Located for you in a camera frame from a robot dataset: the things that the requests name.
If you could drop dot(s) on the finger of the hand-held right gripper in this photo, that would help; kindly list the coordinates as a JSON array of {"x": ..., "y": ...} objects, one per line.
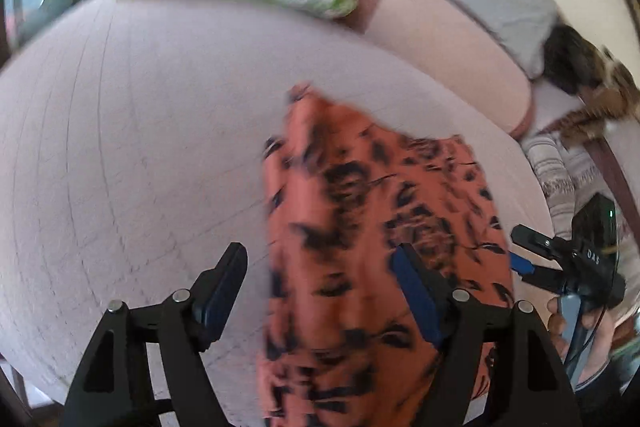
[
  {"x": 531, "y": 240},
  {"x": 530, "y": 273}
]

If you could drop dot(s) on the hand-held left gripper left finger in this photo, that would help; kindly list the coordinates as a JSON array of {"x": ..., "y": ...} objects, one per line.
[{"x": 225, "y": 289}]

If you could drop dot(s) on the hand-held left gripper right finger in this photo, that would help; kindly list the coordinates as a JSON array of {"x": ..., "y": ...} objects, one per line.
[{"x": 415, "y": 294}]

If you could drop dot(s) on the orange floral garment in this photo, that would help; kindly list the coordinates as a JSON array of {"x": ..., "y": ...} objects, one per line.
[{"x": 350, "y": 232}]

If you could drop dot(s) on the person's right hand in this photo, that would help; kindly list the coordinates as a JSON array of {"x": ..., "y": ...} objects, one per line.
[{"x": 597, "y": 332}]

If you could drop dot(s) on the striped floral blanket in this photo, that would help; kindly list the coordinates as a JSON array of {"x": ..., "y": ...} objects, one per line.
[{"x": 550, "y": 172}]

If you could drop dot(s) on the white quilted bed mattress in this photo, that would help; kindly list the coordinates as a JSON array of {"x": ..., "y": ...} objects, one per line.
[{"x": 125, "y": 132}]

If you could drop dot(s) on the brown patterned cloth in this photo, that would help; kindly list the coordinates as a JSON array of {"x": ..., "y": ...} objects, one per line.
[{"x": 570, "y": 57}]

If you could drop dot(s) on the beige bolster cushion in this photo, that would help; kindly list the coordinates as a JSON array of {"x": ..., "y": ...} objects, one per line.
[{"x": 450, "y": 42}]

